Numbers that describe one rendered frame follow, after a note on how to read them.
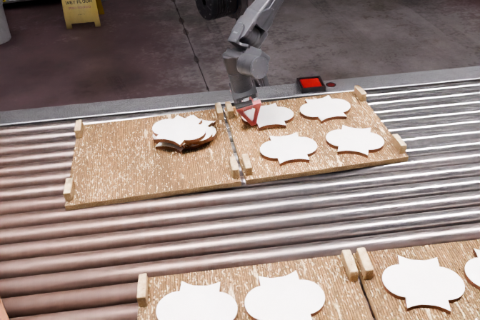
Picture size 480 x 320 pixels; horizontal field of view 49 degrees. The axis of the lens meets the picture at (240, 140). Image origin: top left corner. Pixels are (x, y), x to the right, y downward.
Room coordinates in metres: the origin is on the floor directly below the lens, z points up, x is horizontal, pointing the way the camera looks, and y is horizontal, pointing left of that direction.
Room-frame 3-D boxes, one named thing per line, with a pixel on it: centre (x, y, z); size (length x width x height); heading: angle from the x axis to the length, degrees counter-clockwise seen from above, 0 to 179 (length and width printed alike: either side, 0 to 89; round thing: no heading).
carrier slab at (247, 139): (1.18, -0.19, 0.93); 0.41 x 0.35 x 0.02; 98
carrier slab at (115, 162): (1.11, 0.23, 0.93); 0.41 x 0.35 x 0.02; 98
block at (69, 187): (0.95, 0.40, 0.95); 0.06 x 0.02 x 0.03; 8
